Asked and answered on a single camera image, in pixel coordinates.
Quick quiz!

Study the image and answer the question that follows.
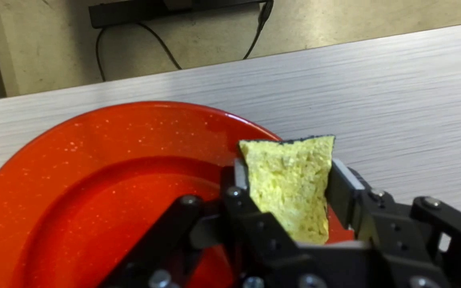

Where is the yellow sponge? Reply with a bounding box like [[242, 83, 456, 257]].
[[237, 134, 338, 246]]

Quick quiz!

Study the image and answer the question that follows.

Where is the black equipment stand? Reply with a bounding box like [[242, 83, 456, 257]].
[[86, 0, 275, 28]]

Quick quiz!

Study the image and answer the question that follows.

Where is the black floor cable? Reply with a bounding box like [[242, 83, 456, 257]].
[[93, 1, 275, 83]]

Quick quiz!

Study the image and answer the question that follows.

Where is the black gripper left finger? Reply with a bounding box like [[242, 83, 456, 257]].
[[219, 156, 299, 257]]

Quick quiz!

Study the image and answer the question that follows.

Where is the red plate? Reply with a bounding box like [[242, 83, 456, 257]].
[[0, 100, 357, 288]]

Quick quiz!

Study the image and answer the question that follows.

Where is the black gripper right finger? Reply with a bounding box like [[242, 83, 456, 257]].
[[325, 158, 419, 252]]

